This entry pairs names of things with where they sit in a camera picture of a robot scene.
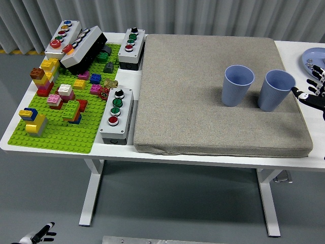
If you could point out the pink white red brick stack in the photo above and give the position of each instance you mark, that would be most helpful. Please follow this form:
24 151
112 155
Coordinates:
53 99

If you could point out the grey sloped lego brick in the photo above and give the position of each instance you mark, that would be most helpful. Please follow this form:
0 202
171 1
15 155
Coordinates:
108 68

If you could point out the silver metal plate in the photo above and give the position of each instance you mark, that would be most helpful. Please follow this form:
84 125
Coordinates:
152 241

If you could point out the five-button white control box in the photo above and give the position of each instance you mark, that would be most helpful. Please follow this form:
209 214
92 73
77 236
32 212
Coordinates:
61 33

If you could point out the yellow lego brick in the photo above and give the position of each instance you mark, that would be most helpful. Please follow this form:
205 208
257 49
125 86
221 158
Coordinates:
79 84

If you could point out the light blue plate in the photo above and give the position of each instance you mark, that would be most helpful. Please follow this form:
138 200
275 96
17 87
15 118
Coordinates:
311 54

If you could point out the blue ribbed plastic cup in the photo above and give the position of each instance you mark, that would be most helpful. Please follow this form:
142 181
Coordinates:
271 99
231 94

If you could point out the metal bracket under table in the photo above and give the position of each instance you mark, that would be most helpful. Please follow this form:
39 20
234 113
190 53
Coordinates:
284 178

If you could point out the yellow white brick stack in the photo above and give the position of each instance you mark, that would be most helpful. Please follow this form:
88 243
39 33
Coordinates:
49 63

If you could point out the blue yellow grey brick duck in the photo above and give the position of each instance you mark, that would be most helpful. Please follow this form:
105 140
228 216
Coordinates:
35 124

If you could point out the magenta lego brick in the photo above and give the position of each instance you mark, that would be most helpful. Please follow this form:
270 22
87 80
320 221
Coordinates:
95 89
83 75

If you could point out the green lego baseplate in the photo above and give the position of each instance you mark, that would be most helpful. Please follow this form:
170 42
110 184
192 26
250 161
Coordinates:
63 137

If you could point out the grey pleated curtain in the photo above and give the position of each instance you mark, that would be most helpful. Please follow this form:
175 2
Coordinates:
101 12

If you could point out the tilted white black control box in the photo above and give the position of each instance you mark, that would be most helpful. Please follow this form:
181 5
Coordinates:
83 48

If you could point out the dark grey arch brick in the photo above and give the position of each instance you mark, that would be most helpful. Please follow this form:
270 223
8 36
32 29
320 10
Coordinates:
108 50

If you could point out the large knob three-button control box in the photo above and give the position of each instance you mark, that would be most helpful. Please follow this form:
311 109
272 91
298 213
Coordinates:
111 129

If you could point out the green orange blue brick stack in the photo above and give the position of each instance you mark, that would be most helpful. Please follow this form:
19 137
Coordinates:
71 108

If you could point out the red valve handwheel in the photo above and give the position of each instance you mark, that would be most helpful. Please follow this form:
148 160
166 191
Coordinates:
104 94

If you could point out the yellow black floor tape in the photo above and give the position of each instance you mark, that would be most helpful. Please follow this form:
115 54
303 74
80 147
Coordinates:
23 52

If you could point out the brass valve fitting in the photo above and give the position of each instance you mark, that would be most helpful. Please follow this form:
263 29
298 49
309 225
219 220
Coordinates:
111 83

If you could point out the brown yellow pink red tower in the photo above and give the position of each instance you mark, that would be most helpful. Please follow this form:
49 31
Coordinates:
40 81

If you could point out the red lego brick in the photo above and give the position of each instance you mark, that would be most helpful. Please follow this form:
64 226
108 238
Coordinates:
83 104

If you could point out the white table leg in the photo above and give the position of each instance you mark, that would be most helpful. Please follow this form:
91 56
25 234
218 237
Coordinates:
89 198
269 203

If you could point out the small knob three-button control box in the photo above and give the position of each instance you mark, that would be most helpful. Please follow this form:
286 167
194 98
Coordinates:
127 54

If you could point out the grey-brown fabric mat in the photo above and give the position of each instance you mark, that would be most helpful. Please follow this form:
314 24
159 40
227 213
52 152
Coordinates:
190 89

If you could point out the blue lego brick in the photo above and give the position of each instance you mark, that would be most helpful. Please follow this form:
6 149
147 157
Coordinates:
95 78

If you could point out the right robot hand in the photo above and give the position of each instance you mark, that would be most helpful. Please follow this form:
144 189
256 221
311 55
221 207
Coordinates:
314 100

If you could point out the green lego brick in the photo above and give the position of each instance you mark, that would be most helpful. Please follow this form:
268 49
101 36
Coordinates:
102 57

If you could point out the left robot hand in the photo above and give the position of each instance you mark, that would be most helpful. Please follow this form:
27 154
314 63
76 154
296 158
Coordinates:
35 237

